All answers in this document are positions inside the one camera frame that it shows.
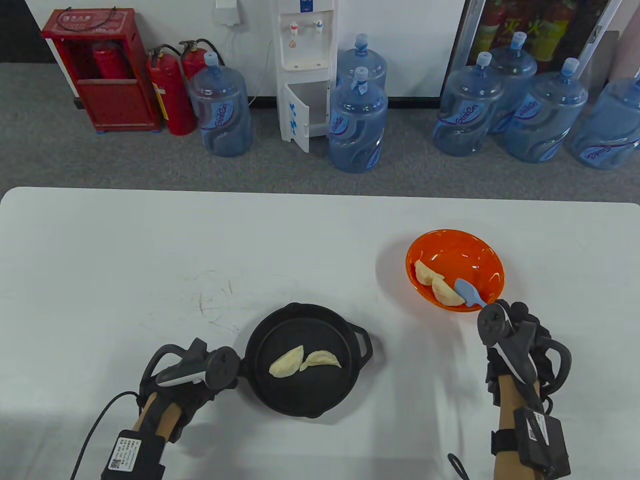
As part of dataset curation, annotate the person's right hand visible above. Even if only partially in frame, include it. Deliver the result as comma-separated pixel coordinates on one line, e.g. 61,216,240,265
480,300,557,401

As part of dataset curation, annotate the person's left hand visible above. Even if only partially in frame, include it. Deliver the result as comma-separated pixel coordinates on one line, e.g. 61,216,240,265
141,350,247,442

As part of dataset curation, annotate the blue dessert shovel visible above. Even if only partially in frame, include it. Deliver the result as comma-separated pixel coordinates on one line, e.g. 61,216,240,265
454,278,488,310

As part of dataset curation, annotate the black frying pan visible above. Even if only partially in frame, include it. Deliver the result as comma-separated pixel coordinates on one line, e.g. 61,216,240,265
239,302,373,420

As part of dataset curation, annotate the orange plastic bowl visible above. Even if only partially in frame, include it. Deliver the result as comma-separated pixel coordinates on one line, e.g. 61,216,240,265
405,229,506,313

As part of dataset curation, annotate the person's right forearm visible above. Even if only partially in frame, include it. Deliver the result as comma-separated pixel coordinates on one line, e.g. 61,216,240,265
492,372,543,480

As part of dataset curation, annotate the person's left forearm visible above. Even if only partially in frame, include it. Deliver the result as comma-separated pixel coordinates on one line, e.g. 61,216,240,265
131,392,183,438

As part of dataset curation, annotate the black left hand controller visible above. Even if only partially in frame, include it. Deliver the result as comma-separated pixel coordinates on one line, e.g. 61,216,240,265
141,339,241,398

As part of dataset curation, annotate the black hand controller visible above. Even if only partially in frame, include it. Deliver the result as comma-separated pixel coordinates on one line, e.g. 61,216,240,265
476,302,573,401
141,339,241,398

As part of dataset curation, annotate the black right hand controller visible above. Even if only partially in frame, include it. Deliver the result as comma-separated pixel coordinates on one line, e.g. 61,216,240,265
476,302,573,401

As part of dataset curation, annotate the black left wrist box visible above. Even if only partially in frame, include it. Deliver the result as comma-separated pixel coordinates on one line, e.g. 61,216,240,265
101,429,167,480

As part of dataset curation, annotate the black wrist box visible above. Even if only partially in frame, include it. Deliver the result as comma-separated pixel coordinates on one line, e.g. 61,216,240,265
101,429,167,480
490,407,572,478

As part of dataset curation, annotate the black right wrist box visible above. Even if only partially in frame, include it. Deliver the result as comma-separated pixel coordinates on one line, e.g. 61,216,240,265
490,407,572,478

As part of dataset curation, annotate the blue water jug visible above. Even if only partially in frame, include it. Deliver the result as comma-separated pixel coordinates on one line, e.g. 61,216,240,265
433,51,506,158
487,31,538,135
328,66,389,174
336,34,388,91
187,51,254,158
502,57,590,164
567,75,640,171

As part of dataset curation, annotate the large red fire extinguisher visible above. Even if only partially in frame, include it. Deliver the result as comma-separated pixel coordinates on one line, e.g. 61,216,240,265
146,45,197,136

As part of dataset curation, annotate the red fire extinguisher cabinet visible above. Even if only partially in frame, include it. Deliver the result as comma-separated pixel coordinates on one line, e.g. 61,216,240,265
41,7,162,133

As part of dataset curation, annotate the pale pink board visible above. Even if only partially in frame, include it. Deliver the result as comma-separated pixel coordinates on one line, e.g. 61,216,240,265
607,30,640,86

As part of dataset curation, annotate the white framed dark poster board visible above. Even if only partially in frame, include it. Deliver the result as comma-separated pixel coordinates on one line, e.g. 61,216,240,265
440,0,623,98

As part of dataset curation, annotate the small red fire extinguisher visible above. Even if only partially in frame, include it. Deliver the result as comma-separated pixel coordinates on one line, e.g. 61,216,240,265
179,39,217,81

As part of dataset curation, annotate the red extinguisher inside cabinet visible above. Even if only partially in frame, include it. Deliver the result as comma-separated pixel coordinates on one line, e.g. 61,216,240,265
91,41,132,80

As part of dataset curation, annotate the white water dispenser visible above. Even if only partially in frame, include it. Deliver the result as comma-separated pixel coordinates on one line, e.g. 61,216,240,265
276,0,339,154

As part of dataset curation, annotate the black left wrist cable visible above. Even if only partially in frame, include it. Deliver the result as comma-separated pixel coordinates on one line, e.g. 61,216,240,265
70,390,146,480

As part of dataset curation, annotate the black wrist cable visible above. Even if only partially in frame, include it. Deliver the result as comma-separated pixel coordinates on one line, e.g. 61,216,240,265
446,452,481,480
70,390,146,480

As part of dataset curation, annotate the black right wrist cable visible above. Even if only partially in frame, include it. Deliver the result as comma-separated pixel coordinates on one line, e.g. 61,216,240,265
446,452,481,480

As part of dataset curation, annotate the white wall cable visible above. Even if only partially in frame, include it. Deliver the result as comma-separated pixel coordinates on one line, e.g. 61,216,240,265
226,22,273,108

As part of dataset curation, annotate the white wall adapter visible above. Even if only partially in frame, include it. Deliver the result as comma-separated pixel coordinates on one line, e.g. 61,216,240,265
215,0,242,26

